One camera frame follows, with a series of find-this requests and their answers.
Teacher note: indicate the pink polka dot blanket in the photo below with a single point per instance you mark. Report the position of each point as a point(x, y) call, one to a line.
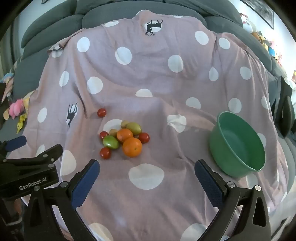
point(161, 76)

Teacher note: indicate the yellow toy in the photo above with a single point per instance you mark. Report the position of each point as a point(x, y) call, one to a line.
point(21, 120)

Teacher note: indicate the green round fruit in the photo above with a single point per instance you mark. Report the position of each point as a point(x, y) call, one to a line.
point(111, 141)

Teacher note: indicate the grey sofa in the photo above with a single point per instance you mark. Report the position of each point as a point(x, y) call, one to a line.
point(57, 23)

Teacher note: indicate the green plastic bowl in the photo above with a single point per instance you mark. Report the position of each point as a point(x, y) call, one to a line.
point(237, 148)

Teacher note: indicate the yellow-green round fruit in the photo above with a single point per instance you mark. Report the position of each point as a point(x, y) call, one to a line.
point(134, 128)

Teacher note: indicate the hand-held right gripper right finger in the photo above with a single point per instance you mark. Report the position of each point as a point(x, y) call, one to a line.
point(208, 183)

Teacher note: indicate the brown round longan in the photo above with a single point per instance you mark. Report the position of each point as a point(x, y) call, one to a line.
point(113, 132)
point(125, 124)

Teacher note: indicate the framed wall picture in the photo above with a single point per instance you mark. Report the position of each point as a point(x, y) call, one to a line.
point(46, 1)
point(263, 10)

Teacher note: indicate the pink plush toy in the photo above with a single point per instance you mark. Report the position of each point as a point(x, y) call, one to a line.
point(16, 107)

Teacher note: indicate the pastel plush toy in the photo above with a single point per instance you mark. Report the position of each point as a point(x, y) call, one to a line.
point(4, 77)

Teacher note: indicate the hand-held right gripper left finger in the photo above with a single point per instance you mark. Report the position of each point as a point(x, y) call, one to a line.
point(85, 183)

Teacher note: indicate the pile of plush toys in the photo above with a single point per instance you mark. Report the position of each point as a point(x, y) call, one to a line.
point(266, 44)

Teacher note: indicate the orange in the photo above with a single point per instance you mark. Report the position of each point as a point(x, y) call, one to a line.
point(132, 147)
point(124, 135)

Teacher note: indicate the black stand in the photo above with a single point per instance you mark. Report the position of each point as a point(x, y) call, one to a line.
point(285, 111)

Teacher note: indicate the red cherry tomato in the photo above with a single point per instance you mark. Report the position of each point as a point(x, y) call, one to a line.
point(144, 138)
point(101, 112)
point(103, 134)
point(105, 153)

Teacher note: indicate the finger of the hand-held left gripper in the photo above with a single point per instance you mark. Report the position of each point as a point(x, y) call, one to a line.
point(49, 151)
point(16, 141)

